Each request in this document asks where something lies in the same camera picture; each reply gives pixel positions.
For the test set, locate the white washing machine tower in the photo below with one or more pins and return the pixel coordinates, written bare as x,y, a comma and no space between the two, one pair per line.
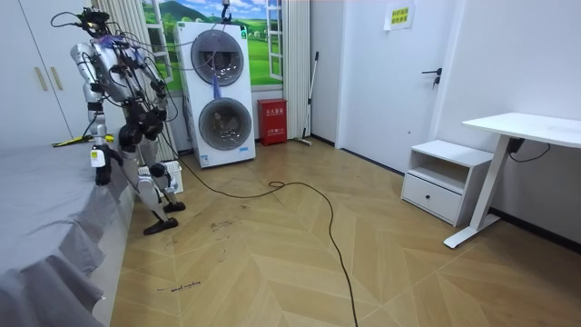
227,150

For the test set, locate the white nightstand with drawer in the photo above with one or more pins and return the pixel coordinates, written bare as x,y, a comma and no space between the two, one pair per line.
436,197

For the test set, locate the white curtain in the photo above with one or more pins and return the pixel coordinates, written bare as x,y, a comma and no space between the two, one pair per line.
131,22
296,68

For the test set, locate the robot legs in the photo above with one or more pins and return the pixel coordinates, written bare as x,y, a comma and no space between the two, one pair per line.
145,186

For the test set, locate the white wardrobe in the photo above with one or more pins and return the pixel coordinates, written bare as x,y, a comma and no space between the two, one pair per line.
32,68

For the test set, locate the white laundry basket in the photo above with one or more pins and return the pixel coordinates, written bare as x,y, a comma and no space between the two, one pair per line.
174,175

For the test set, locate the black desk control box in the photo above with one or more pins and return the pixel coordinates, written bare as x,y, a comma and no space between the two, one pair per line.
515,145

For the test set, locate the grey bed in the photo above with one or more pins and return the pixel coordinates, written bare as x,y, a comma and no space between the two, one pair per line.
45,213

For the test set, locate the robot body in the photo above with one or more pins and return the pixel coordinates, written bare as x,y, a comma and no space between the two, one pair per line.
113,77

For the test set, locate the yellow and black object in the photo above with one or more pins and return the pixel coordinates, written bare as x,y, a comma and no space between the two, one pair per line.
72,141

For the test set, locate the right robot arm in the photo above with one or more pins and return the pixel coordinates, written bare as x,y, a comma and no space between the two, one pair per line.
156,84

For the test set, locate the paper sign with yellow label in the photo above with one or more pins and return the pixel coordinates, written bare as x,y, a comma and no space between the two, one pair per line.
399,16

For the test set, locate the white desk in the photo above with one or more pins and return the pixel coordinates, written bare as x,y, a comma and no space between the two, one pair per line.
522,125

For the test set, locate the white door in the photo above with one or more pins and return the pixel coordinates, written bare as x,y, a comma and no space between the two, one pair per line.
386,100

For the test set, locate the landscape window wall poster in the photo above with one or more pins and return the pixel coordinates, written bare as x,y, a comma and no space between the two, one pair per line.
261,59

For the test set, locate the red fire extinguisher box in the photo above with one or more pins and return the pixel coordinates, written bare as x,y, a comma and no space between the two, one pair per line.
272,122

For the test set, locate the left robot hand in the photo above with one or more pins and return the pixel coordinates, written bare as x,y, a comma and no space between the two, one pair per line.
99,159

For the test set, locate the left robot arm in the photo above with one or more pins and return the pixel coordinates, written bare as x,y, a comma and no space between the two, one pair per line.
93,95

